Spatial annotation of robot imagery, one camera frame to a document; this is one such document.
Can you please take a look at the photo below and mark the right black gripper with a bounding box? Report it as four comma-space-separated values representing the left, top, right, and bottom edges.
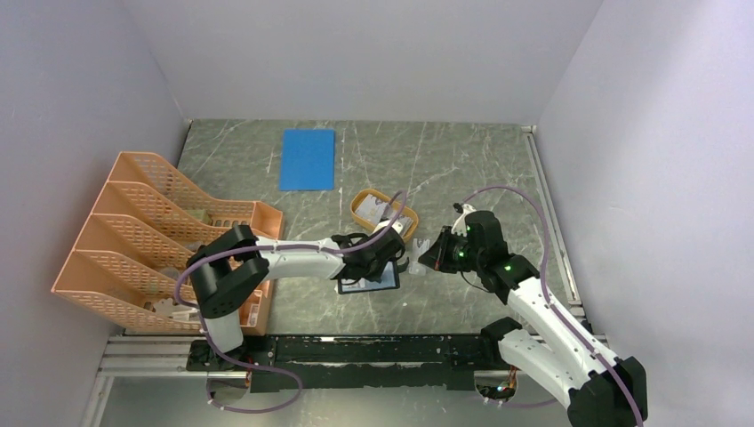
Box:
419, 225, 484, 273

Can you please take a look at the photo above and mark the black card holder wallet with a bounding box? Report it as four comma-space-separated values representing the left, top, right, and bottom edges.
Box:
336, 262, 400, 294

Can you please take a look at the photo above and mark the yellow oval tray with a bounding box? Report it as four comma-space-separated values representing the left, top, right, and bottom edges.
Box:
350, 189, 420, 242

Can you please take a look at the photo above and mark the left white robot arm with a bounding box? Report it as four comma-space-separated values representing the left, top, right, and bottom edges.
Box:
179, 225, 405, 370

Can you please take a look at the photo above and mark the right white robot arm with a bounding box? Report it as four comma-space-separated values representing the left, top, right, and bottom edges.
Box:
419, 211, 648, 426

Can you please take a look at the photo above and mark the silver VIP card stack left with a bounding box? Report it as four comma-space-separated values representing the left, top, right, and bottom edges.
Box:
355, 194, 387, 225

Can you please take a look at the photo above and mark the blue flat mat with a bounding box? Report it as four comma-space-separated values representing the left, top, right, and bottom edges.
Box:
278, 129, 336, 191

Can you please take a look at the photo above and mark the orange mesh file rack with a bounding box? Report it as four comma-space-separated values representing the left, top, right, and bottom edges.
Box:
51, 151, 284, 334

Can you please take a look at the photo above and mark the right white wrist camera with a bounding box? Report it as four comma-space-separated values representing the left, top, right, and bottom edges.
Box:
453, 203, 477, 216

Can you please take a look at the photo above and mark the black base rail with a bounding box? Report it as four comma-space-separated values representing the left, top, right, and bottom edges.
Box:
186, 334, 510, 394

